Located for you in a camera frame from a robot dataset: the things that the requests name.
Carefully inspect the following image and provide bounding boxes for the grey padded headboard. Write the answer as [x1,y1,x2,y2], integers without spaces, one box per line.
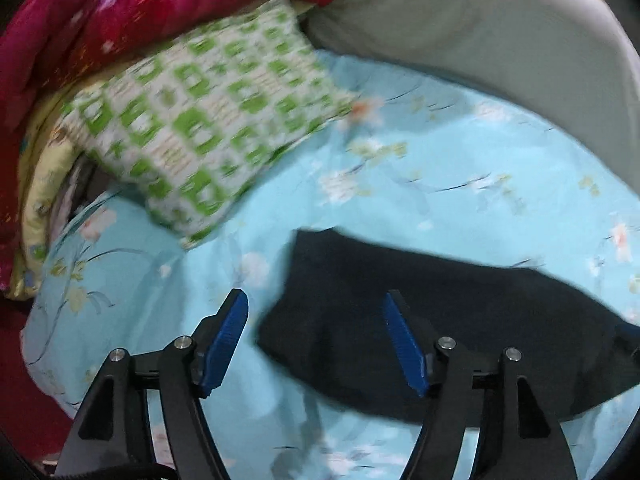
[305,0,640,166]

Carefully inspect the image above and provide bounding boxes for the red floral quilt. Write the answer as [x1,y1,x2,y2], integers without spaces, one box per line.
[0,0,371,291]

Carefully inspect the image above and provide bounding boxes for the yellow patterned blanket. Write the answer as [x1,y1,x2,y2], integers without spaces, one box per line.
[11,67,118,302]

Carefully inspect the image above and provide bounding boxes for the light blue floral bedsheet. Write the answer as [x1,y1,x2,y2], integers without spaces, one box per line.
[21,50,640,480]

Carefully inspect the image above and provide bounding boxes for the green white patterned pillow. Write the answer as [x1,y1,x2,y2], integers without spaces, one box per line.
[59,0,357,251]

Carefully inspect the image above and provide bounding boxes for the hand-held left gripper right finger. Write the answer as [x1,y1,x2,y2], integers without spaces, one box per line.
[383,290,587,480]

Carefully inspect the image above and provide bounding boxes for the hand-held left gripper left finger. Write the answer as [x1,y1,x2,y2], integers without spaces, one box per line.
[54,288,249,480]

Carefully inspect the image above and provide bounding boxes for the dark navy pants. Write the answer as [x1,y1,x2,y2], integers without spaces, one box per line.
[256,228,640,423]

